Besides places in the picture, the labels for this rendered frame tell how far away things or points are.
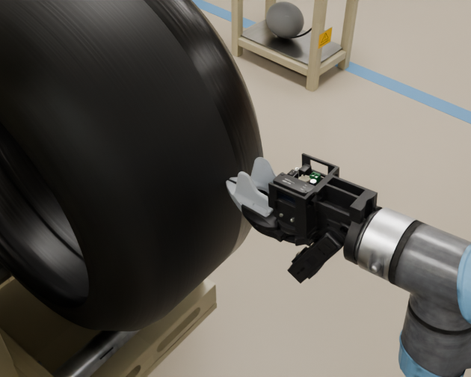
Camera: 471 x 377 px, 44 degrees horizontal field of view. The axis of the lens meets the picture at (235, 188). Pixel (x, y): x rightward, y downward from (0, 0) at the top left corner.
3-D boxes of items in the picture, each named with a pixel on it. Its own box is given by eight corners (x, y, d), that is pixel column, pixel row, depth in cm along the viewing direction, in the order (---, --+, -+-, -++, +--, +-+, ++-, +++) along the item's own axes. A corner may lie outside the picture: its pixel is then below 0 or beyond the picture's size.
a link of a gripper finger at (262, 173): (239, 141, 78) (297, 164, 73) (243, 176, 81) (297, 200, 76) (223, 152, 76) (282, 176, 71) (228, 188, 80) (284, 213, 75)
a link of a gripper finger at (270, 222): (256, 189, 76) (312, 215, 71) (257, 200, 77) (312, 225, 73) (233, 209, 73) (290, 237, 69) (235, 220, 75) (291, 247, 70)
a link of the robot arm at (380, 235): (416, 254, 69) (382, 299, 64) (381, 238, 71) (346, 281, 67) (424, 206, 64) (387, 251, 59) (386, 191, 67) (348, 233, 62)
